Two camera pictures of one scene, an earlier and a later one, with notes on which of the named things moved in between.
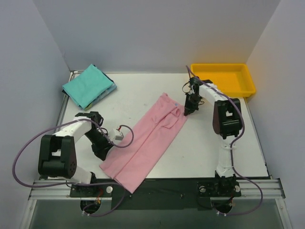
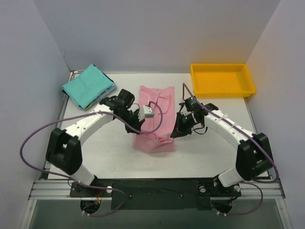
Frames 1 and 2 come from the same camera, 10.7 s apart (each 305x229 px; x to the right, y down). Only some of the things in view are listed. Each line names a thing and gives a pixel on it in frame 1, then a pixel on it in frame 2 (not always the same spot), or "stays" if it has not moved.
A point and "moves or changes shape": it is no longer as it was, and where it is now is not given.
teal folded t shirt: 88,87 stays
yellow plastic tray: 232,79 stays
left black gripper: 100,148 to 133,122
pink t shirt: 154,131 moves or changes shape
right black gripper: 190,101 to 180,124
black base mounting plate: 159,193 stays
